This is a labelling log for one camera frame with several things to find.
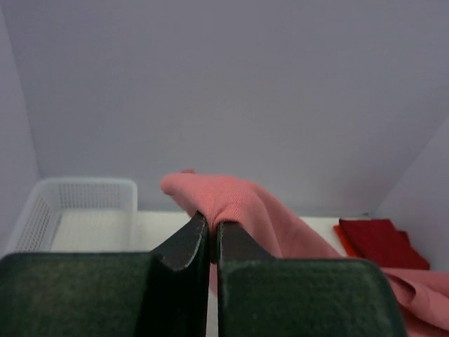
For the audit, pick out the pink t shirt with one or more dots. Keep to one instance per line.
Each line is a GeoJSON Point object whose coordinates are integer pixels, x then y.
{"type": "Point", "coordinates": [422, 295]}

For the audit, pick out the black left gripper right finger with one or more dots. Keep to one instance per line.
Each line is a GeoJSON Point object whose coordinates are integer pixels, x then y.
{"type": "Point", "coordinates": [260, 295]}

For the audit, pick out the folded dark red t shirt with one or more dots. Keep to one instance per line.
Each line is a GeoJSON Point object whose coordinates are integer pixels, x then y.
{"type": "Point", "coordinates": [379, 241]}

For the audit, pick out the folded orange t shirt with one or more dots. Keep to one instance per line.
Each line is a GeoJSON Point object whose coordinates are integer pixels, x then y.
{"type": "Point", "coordinates": [349, 248]}

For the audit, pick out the white plastic basket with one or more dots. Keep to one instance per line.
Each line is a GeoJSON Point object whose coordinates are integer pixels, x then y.
{"type": "Point", "coordinates": [77, 215]}

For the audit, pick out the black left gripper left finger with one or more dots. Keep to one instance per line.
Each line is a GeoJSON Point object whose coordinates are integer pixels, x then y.
{"type": "Point", "coordinates": [162, 292]}

